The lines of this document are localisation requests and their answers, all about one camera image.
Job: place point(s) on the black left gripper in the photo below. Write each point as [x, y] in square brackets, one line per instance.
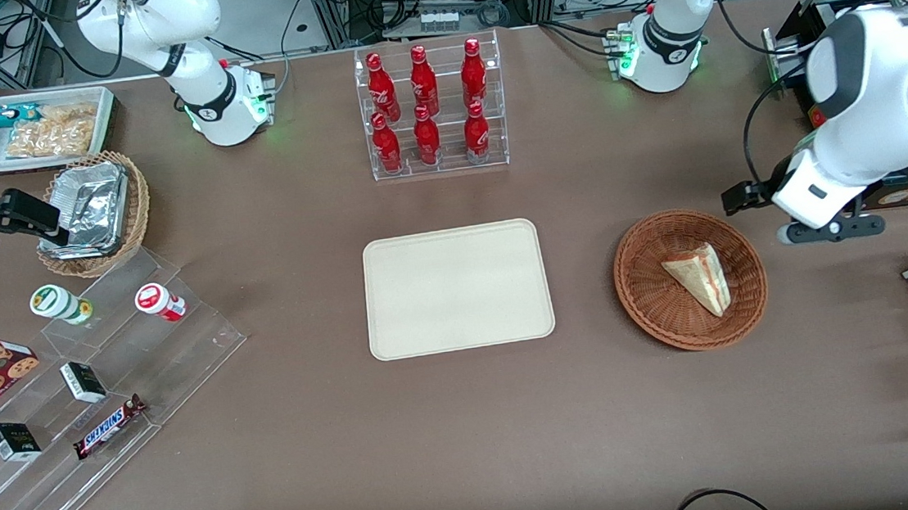
[747, 196]

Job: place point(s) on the triangle sandwich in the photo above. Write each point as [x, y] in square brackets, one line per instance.
[703, 278]

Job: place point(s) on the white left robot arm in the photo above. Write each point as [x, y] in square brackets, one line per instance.
[875, 87]

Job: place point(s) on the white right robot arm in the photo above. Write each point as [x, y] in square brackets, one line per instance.
[186, 15]

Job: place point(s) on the light wicker basket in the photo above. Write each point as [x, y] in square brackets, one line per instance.
[138, 209]

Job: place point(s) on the brown wicker basket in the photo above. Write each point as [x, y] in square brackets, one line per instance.
[655, 303]

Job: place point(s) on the beige plastic tray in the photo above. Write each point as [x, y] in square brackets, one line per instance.
[457, 287]

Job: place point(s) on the aluminium foil container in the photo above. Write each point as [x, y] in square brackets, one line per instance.
[92, 204]

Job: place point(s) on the clear bag of crackers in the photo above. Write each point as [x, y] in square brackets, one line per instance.
[57, 133]

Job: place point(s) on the green lid white cup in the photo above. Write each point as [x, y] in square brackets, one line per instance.
[54, 302]

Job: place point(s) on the teal snack packet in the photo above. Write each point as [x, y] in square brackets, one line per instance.
[2, 115]

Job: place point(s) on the red lid white cup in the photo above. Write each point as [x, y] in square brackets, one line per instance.
[155, 300]

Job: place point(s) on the small black box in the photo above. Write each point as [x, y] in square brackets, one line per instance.
[83, 383]
[14, 442]

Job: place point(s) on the black hot food display case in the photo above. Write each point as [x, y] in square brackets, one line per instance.
[788, 53]

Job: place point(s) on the clear acrylic stepped display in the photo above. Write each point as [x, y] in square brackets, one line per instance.
[175, 353]

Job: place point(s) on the Snickers chocolate bar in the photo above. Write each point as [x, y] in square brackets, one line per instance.
[107, 427]

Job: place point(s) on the red cola bottle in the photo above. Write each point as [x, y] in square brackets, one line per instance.
[386, 146]
[423, 85]
[382, 89]
[426, 138]
[474, 76]
[477, 136]

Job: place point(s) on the clear acrylic bottle rack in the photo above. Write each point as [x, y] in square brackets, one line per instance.
[450, 165]

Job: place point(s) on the white power strip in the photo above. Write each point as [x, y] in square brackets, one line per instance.
[439, 20]

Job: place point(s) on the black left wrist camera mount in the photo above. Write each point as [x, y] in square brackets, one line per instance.
[745, 197]

